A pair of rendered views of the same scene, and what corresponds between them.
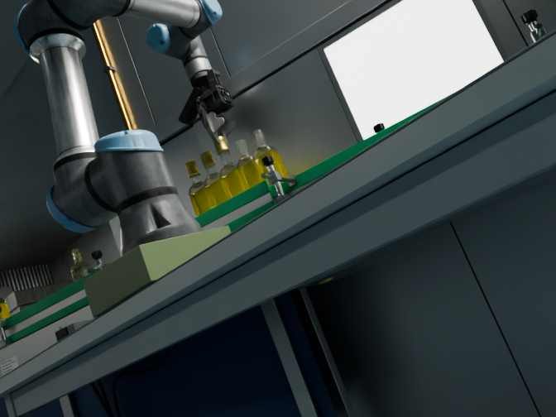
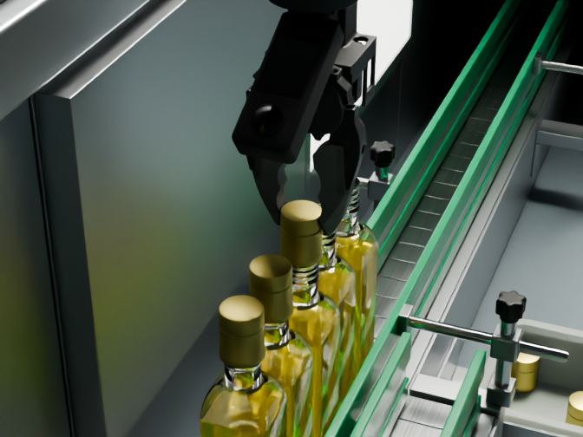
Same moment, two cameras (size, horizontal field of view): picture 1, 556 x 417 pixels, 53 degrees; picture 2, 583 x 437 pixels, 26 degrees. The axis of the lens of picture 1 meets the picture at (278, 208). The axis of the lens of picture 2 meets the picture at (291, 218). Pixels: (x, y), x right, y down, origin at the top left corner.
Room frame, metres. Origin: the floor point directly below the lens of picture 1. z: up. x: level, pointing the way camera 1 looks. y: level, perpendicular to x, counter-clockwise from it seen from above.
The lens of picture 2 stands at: (1.56, 0.95, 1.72)
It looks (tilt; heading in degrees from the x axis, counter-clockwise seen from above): 32 degrees down; 268
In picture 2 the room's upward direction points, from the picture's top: straight up
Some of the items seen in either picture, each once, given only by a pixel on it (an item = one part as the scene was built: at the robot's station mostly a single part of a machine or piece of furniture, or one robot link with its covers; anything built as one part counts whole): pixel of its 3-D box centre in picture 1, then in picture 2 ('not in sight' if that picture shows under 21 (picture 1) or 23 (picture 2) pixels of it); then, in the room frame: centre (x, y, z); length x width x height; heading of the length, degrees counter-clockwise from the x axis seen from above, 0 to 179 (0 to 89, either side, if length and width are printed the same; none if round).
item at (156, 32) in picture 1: (171, 38); not in sight; (1.41, 0.10, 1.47); 0.11 x 0.11 x 0.08; 61
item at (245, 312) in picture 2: (192, 169); (241, 330); (1.57, 0.19, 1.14); 0.04 x 0.04 x 0.04
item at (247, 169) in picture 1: (259, 190); (317, 354); (1.50, 0.03, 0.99); 0.06 x 0.06 x 0.21; 66
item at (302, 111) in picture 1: (334, 103); (286, 59); (1.51, -0.26, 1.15); 0.90 x 0.03 x 0.34; 66
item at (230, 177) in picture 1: (242, 199); (300, 393); (1.52, 0.09, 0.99); 0.06 x 0.06 x 0.21; 66
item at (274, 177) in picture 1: (280, 180); (481, 343); (1.33, -0.03, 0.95); 0.17 x 0.03 x 0.12; 156
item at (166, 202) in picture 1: (155, 223); not in sight; (1.00, 0.22, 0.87); 0.15 x 0.15 x 0.10
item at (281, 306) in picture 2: (208, 160); (271, 288); (1.54, 0.14, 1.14); 0.04 x 0.04 x 0.04
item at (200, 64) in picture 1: (199, 72); not in sight; (1.51, 0.07, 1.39); 0.08 x 0.08 x 0.05
